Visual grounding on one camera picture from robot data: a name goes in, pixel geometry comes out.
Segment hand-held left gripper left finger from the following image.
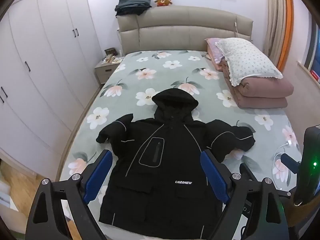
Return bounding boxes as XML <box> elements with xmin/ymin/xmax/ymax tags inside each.
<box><xmin>26</xmin><ymin>149</ymin><xmax>113</xmax><ymax>240</ymax></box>

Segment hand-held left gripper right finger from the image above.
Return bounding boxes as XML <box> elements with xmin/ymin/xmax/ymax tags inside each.
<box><xmin>201</xmin><ymin>149</ymin><xmax>290</xmax><ymax>240</ymax></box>

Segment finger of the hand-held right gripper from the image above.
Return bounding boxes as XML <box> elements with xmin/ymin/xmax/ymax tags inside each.
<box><xmin>281</xmin><ymin>154</ymin><xmax>302</xmax><ymax>177</ymax></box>
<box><xmin>239</xmin><ymin>164</ymin><xmax>258</xmax><ymax>182</ymax></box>

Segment black hooded jacket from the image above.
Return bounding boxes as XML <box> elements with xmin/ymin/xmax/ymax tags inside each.
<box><xmin>96</xmin><ymin>88</ymin><xmax>256</xmax><ymax>239</ymax></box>

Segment dark folded clothes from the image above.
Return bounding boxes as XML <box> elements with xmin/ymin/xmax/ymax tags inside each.
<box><xmin>115</xmin><ymin>0</ymin><xmax>152</xmax><ymax>18</ymax></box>

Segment floral green bed sheet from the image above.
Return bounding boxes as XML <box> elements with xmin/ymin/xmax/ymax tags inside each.
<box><xmin>56</xmin><ymin>50</ymin><xmax>304</xmax><ymax>240</ymax></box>

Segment folded pink quilt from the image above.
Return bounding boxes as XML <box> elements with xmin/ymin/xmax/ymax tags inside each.
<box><xmin>220</xmin><ymin>62</ymin><xmax>294</xmax><ymax>109</ymax></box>

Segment white nightstand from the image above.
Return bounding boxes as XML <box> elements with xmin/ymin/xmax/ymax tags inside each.
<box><xmin>94</xmin><ymin>56</ymin><xmax>125</xmax><ymax>85</ymax></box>

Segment white floral pillow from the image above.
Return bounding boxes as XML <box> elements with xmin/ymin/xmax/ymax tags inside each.
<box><xmin>215</xmin><ymin>37</ymin><xmax>284</xmax><ymax>87</ymax></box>

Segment white wardrobe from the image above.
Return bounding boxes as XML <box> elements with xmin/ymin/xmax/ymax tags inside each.
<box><xmin>0</xmin><ymin>0</ymin><xmax>105</xmax><ymax>165</ymax></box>

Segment pink pillow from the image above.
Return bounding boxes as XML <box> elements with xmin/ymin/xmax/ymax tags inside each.
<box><xmin>205</xmin><ymin>38</ymin><xmax>227</xmax><ymax>65</ymax></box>

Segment beige curtain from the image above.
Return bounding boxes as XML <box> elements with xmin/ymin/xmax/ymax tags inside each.
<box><xmin>264</xmin><ymin>0</ymin><xmax>288</xmax><ymax>63</ymax></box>

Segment beige padded headboard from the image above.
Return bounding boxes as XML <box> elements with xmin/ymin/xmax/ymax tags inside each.
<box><xmin>117</xmin><ymin>5</ymin><xmax>254</xmax><ymax>55</ymax></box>

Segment white charging cable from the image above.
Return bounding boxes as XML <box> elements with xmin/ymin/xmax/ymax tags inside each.
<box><xmin>272</xmin><ymin>140</ymin><xmax>300</xmax><ymax>188</ymax></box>

